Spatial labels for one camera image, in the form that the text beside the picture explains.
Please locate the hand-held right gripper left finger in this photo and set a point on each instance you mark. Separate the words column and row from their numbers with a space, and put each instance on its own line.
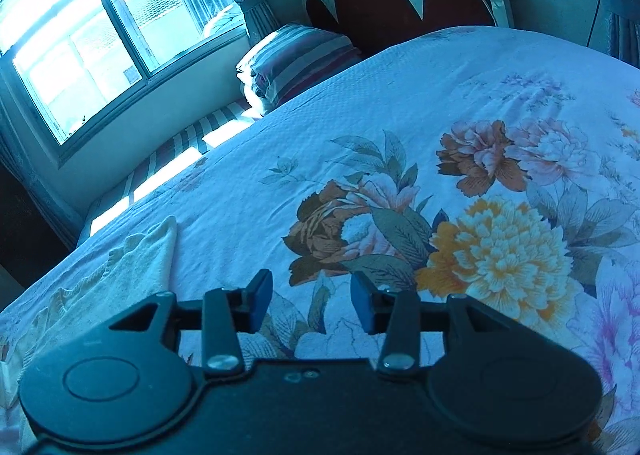
column 260, row 300

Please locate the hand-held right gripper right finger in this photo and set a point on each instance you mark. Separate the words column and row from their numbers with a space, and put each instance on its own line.
column 362, row 302

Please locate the cream knitted sweater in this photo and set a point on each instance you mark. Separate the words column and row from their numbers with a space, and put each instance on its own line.
column 125, row 265

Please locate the floral blanket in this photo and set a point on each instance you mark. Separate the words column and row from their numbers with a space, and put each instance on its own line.
column 350, row 135

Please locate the striped bed sheet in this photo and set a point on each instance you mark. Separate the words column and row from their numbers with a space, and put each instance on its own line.
column 170, row 155

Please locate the striped pillow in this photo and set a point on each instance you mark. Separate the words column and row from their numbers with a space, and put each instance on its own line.
column 295, row 65

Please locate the window with dark frame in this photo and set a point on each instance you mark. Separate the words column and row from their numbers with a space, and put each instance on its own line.
column 75, row 60

